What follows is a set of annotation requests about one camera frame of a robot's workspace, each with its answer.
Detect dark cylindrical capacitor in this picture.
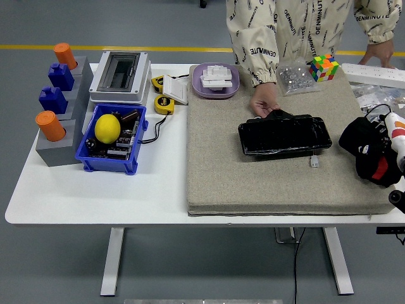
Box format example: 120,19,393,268
121,108,140,123

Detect blue block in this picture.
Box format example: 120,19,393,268
38,86,69,115
47,62,76,92

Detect grey-brown mat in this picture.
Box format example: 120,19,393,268
185,64,400,218

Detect grey stepped block holder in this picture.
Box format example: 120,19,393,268
35,56,96,168

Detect clear plastic bag of parts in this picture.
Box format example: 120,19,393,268
351,81,405,111

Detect clear bag of metal nuts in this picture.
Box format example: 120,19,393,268
277,58,321,98

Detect person's left hand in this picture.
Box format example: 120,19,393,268
358,41,396,69

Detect purple tray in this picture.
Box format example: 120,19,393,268
192,62,240,99

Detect yellow lemon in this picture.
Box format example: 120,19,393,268
94,113,122,145

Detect person's right hand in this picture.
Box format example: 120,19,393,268
249,82,282,118

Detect person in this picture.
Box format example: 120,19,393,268
226,0,403,118

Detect black cord loop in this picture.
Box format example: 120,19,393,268
139,112,168,145

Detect white table leg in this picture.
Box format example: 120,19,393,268
322,227,354,296
100,227,125,298

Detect blue plastic bin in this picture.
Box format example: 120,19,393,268
74,103,149,176

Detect black hanging cable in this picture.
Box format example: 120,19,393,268
293,227,307,304

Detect multicolour puzzle cube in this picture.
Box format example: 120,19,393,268
309,54,340,83

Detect black glossy panel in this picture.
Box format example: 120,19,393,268
237,108,333,158

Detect grey white distribution box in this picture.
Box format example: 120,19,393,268
89,50,152,106

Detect robot right hand white shell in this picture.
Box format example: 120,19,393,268
378,111,405,174

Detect black rag with red patch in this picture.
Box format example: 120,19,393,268
338,116,402,188

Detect white power strip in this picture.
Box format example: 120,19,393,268
341,62,405,90

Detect metal bracket under table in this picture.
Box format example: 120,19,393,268
274,227,301,244

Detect white wall switch plate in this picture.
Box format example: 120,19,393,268
161,75,190,106

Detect circuit board parts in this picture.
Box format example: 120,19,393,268
91,120,140,159

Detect yellow tape measure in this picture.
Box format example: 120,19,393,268
151,75,166,93
153,94,175,115

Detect stack of white switch parts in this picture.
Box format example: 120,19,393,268
199,63,234,91

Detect orange cylinder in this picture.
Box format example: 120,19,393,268
53,42,78,71
35,110,67,143

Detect black control box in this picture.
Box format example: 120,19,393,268
375,226,405,236

